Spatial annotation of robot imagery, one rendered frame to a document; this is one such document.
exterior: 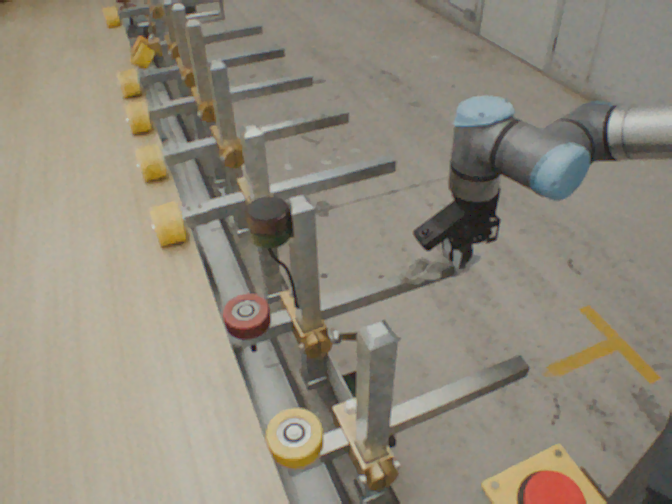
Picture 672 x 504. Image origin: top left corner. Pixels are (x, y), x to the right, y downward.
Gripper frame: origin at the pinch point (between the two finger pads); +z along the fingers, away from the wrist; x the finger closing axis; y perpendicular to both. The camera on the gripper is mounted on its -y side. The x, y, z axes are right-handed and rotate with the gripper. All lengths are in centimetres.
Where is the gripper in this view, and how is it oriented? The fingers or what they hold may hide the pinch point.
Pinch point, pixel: (450, 272)
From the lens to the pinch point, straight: 109.9
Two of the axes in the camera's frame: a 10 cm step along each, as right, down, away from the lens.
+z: 0.4, 7.4, 6.7
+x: -3.9, -6.1, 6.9
